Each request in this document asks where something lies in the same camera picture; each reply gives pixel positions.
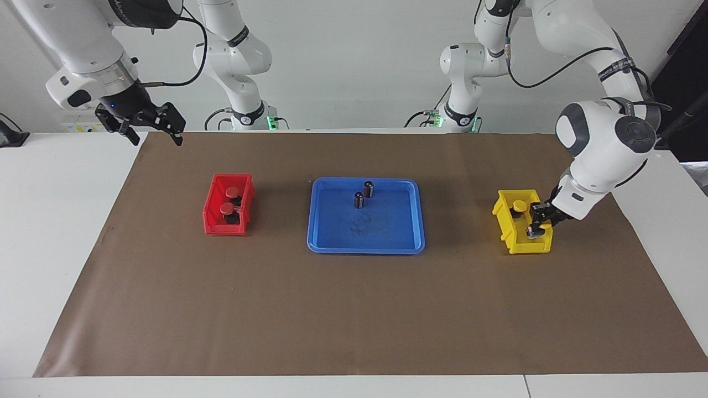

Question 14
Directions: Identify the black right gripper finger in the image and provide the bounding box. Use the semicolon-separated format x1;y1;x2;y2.
147;102;186;147
95;108;142;147

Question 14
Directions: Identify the yellow plastic bin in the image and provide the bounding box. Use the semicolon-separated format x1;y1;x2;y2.
492;189;554;255

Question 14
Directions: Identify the black device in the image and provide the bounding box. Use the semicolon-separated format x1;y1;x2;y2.
0;113;30;148

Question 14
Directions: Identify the red plastic bin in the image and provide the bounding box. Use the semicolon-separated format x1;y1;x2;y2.
202;174;256;236

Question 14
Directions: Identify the black pole stand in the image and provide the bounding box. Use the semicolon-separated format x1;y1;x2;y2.
655;91;708;150

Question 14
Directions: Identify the blue plastic tray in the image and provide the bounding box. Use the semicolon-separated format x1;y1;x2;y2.
307;177;426;255

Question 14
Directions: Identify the dark background panel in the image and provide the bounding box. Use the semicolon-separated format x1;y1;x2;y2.
650;0;708;164

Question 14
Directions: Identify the brown paper mat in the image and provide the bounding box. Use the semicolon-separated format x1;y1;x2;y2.
33;132;708;378

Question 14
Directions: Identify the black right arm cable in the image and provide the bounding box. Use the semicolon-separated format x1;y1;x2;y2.
136;14;209;88

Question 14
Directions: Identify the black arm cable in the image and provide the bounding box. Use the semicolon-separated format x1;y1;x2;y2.
136;14;209;88
473;0;673;111

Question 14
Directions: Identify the black base cable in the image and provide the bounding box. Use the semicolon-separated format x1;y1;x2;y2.
405;86;451;129
204;108;234;132

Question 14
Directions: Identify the white wall socket strip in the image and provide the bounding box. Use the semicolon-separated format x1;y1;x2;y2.
60;108;111;133

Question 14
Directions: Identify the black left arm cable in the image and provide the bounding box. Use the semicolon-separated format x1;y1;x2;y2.
473;0;673;111

